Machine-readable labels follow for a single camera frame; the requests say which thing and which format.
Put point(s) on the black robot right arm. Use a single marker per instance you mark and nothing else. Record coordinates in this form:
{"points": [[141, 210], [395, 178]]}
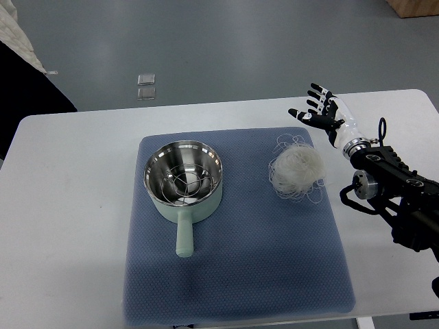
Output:
{"points": [[383, 185]]}

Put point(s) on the upper metal floor plate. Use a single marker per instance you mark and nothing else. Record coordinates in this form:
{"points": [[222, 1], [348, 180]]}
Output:
{"points": [[145, 79]]}

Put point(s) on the white quilted cloth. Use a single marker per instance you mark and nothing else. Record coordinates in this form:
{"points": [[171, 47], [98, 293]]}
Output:
{"points": [[15, 38]]}

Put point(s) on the mint green steel pot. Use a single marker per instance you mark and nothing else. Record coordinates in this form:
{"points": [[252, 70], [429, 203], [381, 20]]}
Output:
{"points": [[176, 154]]}

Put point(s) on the white vermicelli noodle bundle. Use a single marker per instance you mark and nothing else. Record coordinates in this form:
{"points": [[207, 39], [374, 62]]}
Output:
{"points": [[297, 171]]}

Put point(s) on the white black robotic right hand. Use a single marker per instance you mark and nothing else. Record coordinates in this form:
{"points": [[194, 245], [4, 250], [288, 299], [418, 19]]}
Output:
{"points": [[329, 113]]}

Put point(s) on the wooden box corner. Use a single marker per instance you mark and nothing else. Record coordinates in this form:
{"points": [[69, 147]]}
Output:
{"points": [[414, 8]]}

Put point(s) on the blue textured table mat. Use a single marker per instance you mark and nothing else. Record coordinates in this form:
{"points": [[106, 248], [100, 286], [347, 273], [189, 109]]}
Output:
{"points": [[256, 256]]}

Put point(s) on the wire steaming rack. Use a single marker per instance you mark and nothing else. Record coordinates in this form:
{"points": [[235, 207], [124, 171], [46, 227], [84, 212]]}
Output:
{"points": [[184, 185]]}

